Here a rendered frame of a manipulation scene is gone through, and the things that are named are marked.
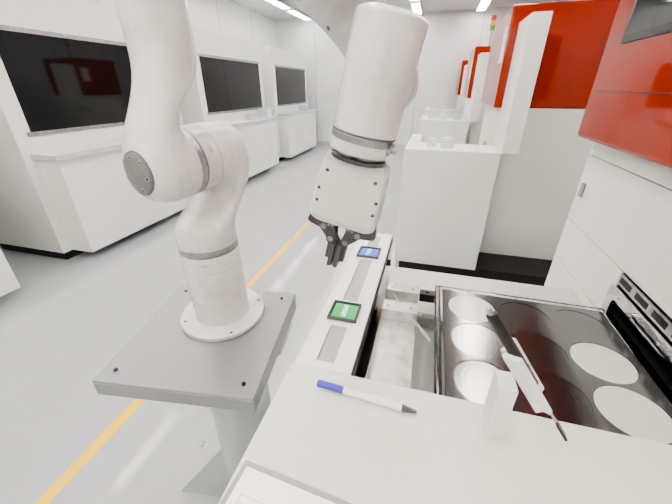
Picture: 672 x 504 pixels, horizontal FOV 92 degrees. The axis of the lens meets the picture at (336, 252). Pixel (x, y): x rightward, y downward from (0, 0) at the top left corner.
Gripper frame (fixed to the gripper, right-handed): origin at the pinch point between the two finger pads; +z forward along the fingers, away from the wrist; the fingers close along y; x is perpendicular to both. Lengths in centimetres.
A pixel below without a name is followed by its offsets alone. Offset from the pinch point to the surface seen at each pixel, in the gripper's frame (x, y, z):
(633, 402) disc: -3, -52, 11
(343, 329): -0.6, -4.5, 15.3
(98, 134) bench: -196, 270, 72
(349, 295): -11.4, -3.1, 15.6
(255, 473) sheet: 26.5, -1.3, 14.8
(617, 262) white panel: -38, -60, 1
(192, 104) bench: -351, 286, 57
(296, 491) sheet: 26.9, -6.2, 13.7
